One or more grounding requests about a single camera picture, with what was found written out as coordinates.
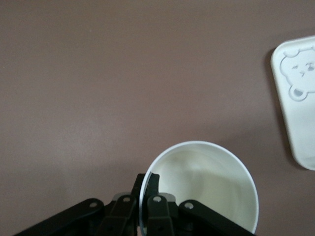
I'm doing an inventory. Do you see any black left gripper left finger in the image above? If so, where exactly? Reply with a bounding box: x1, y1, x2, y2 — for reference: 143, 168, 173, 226
97, 173, 148, 236

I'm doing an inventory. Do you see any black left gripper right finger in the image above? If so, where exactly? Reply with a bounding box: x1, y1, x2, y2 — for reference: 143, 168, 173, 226
143, 173, 182, 236

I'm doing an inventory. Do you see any white paper cup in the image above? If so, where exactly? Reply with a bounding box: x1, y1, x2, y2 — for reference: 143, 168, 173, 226
138, 140, 259, 236

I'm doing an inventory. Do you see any cream bear print tray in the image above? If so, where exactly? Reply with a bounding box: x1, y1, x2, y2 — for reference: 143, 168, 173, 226
270, 35, 315, 171

